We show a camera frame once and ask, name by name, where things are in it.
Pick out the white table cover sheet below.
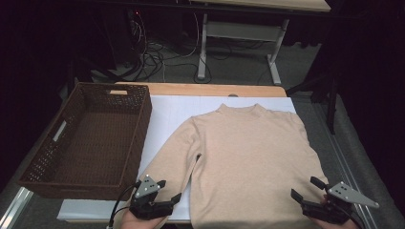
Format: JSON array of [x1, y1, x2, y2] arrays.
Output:
[[56, 94, 299, 222]]

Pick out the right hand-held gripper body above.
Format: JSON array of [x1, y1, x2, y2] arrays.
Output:
[[300, 180, 380, 225]]

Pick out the beige sweater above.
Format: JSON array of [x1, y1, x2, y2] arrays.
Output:
[[137, 103, 329, 229]]

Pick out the person's left hand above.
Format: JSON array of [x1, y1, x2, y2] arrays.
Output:
[[119, 209, 167, 229]]

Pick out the long aluminium rail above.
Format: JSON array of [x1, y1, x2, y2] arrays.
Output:
[[313, 101, 378, 229]]

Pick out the white-legged desk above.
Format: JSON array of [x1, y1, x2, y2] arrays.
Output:
[[190, 0, 332, 86]]

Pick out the tangle of floor cables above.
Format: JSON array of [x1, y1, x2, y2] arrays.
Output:
[[128, 9, 213, 84]]

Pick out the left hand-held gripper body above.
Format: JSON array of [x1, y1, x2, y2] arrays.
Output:
[[128, 174, 175, 220]]

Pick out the brown woven basket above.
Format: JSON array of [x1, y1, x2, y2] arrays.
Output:
[[17, 81, 153, 202]]

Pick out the person's right hand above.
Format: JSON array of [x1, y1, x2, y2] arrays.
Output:
[[309, 218, 357, 229]]

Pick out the short aluminium rail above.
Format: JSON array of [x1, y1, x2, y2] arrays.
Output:
[[0, 186, 34, 229]]

